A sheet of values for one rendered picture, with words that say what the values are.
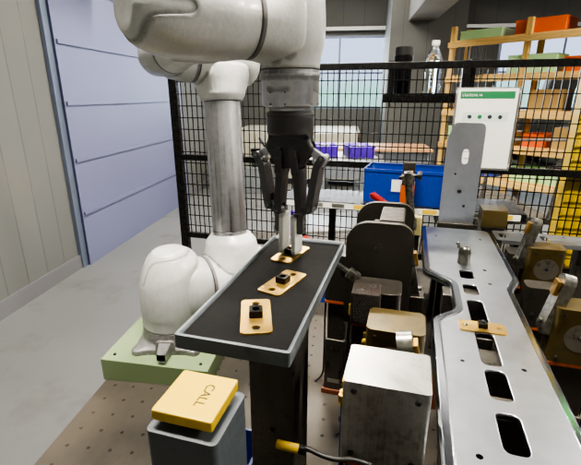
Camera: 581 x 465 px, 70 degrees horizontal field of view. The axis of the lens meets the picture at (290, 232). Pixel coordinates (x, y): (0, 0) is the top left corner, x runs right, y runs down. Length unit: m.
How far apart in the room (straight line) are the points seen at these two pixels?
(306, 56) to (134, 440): 0.86
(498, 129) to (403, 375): 1.40
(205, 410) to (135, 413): 0.75
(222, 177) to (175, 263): 0.27
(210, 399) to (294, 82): 0.44
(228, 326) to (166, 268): 0.62
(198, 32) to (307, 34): 0.16
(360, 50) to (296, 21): 8.31
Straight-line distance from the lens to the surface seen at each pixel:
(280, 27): 0.62
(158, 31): 0.55
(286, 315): 0.54
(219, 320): 0.53
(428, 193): 1.63
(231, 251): 1.19
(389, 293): 0.79
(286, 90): 0.64
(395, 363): 0.55
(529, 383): 0.78
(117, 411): 1.17
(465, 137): 1.52
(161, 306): 1.15
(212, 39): 0.57
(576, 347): 0.99
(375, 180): 1.64
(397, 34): 7.82
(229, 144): 1.18
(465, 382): 0.74
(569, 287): 0.94
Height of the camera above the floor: 1.42
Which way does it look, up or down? 18 degrees down
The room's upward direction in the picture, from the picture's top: straight up
